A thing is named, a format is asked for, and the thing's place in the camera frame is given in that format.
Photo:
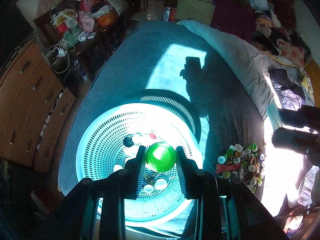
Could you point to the red white plastic bag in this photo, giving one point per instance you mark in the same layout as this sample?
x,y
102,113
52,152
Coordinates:
x,y
64,20

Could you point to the pink dotted pillow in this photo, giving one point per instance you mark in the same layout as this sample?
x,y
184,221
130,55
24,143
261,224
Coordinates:
x,y
294,54

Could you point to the blue bed blanket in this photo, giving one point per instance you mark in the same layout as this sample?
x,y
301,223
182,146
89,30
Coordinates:
x,y
162,55

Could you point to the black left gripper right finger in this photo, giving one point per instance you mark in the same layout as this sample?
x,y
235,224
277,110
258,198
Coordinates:
x,y
186,169

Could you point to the black bottle cap in basket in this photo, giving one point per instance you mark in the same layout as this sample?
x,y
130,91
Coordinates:
x,y
128,142

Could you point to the white cap in basket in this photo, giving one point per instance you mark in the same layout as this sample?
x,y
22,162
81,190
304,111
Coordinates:
x,y
161,184

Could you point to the cyan perforated plastic basket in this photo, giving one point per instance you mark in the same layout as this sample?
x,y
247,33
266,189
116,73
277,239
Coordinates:
x,y
114,137

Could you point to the cardboard box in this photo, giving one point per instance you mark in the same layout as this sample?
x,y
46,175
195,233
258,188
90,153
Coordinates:
x,y
198,10

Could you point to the cluttered side table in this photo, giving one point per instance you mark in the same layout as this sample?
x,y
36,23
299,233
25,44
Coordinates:
x,y
100,30

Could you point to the white cap blue rim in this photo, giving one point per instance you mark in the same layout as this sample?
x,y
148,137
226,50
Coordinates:
x,y
221,160

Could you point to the red wrapper bar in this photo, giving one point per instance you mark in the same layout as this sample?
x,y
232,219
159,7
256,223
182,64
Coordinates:
x,y
222,168

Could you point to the white power strip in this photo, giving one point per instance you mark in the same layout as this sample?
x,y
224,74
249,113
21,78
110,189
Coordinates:
x,y
61,52

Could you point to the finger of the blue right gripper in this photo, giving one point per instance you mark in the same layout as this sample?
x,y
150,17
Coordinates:
x,y
297,141
305,116

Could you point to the green plastic bottle cap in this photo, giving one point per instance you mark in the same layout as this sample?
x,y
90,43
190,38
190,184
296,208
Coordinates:
x,y
160,157

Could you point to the dark navy puffer jacket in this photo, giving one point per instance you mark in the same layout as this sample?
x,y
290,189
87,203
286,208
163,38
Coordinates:
x,y
291,95

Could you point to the wooden drawer cabinet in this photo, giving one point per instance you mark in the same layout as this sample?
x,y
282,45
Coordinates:
x,y
34,107

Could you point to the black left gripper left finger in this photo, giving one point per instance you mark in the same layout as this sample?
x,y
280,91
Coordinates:
x,y
135,174

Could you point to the grey duvet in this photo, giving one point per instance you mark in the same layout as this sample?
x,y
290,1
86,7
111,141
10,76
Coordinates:
x,y
251,66

